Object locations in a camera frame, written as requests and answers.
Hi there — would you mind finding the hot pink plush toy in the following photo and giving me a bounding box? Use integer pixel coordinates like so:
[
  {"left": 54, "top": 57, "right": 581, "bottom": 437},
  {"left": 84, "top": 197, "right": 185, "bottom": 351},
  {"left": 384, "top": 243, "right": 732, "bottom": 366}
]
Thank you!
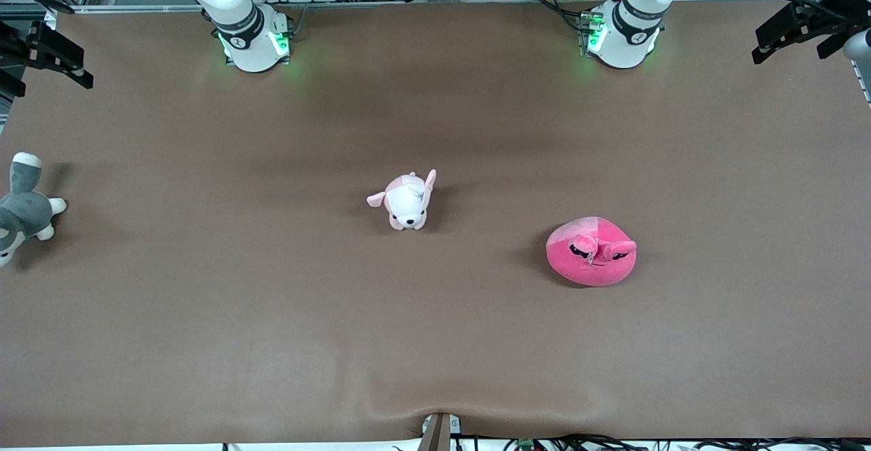
[{"left": 546, "top": 216, "right": 638, "bottom": 288}]

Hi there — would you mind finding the grey white plush husky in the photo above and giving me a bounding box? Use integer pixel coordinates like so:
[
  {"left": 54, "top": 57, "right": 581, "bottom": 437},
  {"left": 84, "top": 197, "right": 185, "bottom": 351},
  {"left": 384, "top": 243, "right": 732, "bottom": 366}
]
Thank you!
[{"left": 0, "top": 152, "right": 68, "bottom": 267}]

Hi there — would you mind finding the pale pink white plush dog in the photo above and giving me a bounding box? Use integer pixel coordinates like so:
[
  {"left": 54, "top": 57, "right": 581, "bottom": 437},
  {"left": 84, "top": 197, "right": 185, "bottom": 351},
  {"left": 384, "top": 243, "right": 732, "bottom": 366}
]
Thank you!
[{"left": 367, "top": 169, "right": 438, "bottom": 231}]

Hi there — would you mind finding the brown table cover mat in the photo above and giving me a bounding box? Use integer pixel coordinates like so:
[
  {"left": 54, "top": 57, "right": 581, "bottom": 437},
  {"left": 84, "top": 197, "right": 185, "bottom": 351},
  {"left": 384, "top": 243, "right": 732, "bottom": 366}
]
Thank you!
[{"left": 0, "top": 0, "right": 871, "bottom": 448}]

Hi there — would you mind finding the metal table clamp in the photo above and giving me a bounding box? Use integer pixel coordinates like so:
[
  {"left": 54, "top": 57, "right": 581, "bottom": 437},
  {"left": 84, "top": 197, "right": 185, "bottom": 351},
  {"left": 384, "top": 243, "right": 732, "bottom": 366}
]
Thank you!
[{"left": 421, "top": 412, "right": 462, "bottom": 451}]

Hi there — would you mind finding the black cable bundle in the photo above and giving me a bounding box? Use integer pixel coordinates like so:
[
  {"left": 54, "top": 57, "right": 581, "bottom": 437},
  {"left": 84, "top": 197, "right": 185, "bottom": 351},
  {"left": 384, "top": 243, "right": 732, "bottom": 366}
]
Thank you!
[{"left": 504, "top": 433, "right": 871, "bottom": 451}]

